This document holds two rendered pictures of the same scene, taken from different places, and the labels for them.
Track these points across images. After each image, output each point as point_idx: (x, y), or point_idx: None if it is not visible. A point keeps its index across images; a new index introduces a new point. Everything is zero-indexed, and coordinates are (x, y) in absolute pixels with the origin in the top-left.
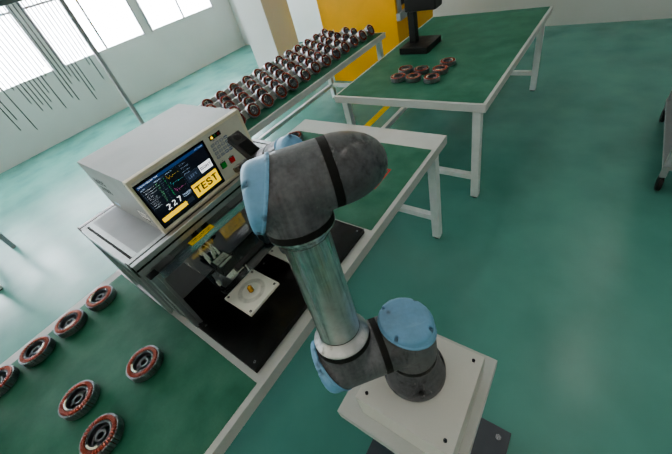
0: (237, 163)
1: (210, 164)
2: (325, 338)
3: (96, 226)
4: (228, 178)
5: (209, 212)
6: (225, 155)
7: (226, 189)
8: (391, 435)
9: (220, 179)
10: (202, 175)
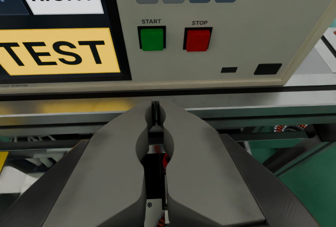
0: (206, 61)
1: (89, 2)
2: None
3: None
4: (146, 80)
5: (26, 126)
6: (181, 9)
7: (109, 109)
8: None
9: (115, 70)
10: (36, 22)
